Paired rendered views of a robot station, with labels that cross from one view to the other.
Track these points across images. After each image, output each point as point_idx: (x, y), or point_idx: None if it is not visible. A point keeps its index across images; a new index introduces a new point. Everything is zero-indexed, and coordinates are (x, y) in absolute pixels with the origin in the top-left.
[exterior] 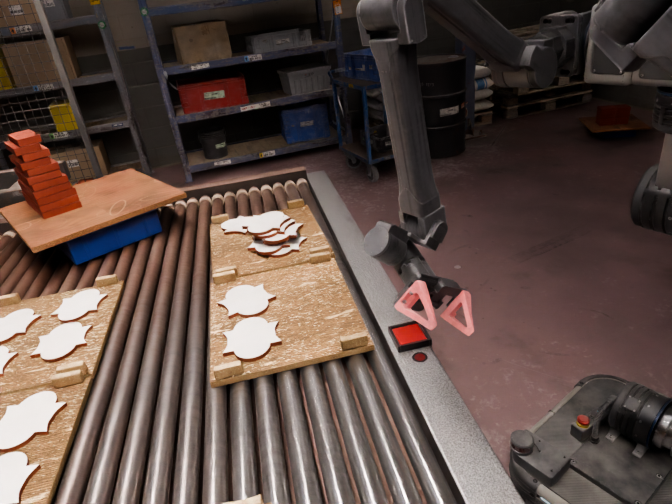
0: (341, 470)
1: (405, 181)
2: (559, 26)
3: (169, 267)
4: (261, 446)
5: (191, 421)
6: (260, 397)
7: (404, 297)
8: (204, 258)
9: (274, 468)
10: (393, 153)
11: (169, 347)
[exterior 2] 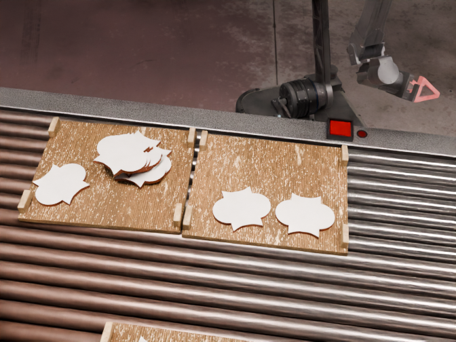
0: (447, 201)
1: (380, 24)
2: None
3: (97, 274)
4: (414, 237)
5: (379, 274)
6: (369, 227)
7: (419, 91)
8: (100, 237)
9: (438, 232)
10: (375, 9)
11: (272, 283)
